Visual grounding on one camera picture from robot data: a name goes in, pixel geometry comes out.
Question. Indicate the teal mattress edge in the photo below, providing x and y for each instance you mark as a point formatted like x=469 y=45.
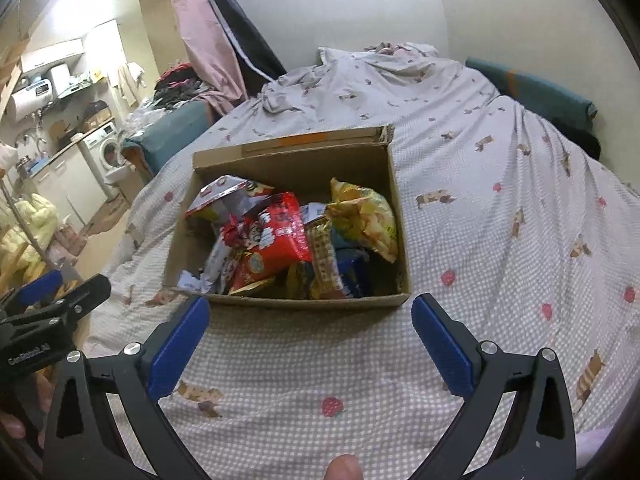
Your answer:
x=545 y=98

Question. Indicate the white water heater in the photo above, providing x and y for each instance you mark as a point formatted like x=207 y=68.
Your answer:
x=30 y=99

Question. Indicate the pink curtain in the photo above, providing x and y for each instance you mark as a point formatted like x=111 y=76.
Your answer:
x=210 y=53

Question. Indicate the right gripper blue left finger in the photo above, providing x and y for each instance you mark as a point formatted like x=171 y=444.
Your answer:
x=171 y=345

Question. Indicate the patterned white bed sheet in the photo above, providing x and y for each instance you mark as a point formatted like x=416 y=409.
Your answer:
x=512 y=228

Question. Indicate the white washing machine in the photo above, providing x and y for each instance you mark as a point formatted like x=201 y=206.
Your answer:
x=101 y=151

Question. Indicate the blue snack bag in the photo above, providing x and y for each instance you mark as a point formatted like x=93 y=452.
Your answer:
x=355 y=267

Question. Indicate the yellow long snack packet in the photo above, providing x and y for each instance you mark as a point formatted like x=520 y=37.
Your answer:
x=327 y=283

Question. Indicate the red cartoon snack bag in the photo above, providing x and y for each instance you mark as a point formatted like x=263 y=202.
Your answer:
x=275 y=240

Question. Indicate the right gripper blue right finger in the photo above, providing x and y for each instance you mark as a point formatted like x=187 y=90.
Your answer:
x=448 y=342

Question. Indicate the person's left hand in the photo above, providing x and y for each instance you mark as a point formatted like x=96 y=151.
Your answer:
x=25 y=406

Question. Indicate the white red snack bag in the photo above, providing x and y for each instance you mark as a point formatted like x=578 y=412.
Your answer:
x=226 y=197

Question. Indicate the pile of dark clothes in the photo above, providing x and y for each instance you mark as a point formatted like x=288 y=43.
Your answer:
x=177 y=85

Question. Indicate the large yellow chips bag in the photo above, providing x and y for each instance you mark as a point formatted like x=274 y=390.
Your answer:
x=363 y=216

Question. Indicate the person's right hand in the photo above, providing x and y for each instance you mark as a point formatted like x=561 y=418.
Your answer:
x=344 y=467

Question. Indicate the brown cardboard box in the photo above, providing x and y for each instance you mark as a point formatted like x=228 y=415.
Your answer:
x=305 y=222

